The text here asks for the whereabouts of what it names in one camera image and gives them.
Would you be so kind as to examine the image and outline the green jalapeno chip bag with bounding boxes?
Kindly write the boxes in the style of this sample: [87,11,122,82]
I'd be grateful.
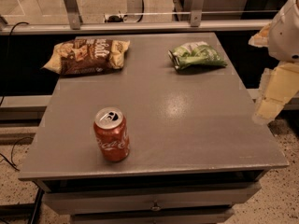
[168,41,227,70]

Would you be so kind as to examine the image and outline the grey drawer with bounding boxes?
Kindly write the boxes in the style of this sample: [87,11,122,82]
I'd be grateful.
[70,206,234,224]
[43,182,261,215]

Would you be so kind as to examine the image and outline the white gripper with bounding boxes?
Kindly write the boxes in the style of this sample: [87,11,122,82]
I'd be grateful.
[249,0,299,124]

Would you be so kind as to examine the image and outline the brown chip bag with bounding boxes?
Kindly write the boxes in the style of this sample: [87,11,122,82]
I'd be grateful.
[44,38,130,76]

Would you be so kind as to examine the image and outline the red Coca-Cola can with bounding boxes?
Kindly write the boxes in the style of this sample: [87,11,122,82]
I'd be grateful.
[93,107,130,162]

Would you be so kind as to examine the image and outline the upper grey drawer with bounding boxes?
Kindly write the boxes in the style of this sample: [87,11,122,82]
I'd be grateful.
[43,182,261,215]

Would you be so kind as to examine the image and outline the metal railing frame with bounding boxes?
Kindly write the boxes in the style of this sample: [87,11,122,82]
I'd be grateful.
[0,0,286,35]

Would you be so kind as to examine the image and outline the grey drawer cabinet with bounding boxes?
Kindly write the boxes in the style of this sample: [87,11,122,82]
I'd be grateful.
[18,32,290,224]

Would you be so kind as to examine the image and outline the lower grey drawer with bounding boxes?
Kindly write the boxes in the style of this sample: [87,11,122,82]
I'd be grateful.
[70,206,234,224]

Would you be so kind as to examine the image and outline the metal drawer knob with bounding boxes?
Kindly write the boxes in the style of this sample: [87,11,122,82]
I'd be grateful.
[150,203,162,212]

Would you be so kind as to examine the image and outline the black cable left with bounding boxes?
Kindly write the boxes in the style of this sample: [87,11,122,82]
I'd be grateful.
[0,21,36,172]

